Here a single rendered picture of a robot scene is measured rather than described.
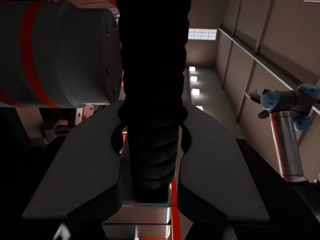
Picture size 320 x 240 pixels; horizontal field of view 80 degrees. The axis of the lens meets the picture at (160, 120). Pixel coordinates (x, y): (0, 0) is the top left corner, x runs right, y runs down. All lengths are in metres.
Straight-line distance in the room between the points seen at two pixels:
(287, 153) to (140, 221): 0.76
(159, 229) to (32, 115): 0.29
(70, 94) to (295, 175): 0.80
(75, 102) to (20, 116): 0.11
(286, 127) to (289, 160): 0.12
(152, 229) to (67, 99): 0.18
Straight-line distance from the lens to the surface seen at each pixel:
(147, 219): 0.17
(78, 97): 0.27
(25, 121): 0.38
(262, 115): 1.16
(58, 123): 0.43
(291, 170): 0.88
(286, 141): 0.87
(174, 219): 3.06
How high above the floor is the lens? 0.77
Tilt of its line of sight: 33 degrees up
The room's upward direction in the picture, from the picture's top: 178 degrees counter-clockwise
